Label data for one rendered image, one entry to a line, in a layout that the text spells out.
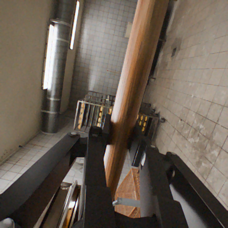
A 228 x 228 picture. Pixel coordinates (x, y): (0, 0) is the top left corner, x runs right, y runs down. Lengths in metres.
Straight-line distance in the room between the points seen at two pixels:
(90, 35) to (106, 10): 0.92
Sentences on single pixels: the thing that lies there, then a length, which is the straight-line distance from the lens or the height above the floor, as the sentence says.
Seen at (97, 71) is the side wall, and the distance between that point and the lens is 5.12.
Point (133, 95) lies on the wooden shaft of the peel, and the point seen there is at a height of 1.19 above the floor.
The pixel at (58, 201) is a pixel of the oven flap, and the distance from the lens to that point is 2.13.
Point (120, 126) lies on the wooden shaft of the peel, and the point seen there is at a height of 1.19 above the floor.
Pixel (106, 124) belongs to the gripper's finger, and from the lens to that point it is 0.16.
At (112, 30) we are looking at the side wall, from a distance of 5.25.
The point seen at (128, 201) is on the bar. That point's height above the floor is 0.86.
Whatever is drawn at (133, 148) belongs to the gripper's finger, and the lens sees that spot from 0.16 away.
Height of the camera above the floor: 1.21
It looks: 3 degrees down
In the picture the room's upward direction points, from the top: 78 degrees counter-clockwise
